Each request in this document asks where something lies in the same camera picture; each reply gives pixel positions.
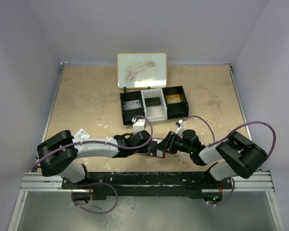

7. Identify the silver foil packet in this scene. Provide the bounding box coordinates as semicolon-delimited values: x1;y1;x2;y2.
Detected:
74;128;90;140

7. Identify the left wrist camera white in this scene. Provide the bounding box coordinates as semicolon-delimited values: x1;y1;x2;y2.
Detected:
132;118;146;134

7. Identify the silver credit card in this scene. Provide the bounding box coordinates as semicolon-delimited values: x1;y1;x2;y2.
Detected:
123;100;141;111

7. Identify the black white three-bin organizer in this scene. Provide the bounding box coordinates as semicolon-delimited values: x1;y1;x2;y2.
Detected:
120;86;189;126

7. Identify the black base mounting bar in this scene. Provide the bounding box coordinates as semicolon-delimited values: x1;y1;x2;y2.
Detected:
62;171;232;200

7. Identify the black card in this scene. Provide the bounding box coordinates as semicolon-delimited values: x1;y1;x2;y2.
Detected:
144;97;161;107

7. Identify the small whiteboard with stand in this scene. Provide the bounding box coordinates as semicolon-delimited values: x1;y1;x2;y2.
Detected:
117;52;168;89

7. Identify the gold credit card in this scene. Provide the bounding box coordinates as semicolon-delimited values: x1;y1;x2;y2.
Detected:
166;94;182;104

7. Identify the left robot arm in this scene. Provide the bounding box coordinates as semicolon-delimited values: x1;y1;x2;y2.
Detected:
35;130;153;189

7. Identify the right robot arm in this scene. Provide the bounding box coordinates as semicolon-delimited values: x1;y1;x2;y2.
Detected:
156;129;268;188

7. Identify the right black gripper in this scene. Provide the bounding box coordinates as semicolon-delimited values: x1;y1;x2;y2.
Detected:
154;131;192;154

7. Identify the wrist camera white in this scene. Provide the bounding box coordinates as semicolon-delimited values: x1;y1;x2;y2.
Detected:
132;118;146;134
175;119;185;137

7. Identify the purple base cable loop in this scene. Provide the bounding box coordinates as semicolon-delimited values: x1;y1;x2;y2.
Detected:
71;181;118;214

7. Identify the red card holder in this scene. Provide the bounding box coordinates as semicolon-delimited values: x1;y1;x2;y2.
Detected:
136;138;165;158

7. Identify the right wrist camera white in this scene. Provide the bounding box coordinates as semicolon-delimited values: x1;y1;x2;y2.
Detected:
175;119;185;137

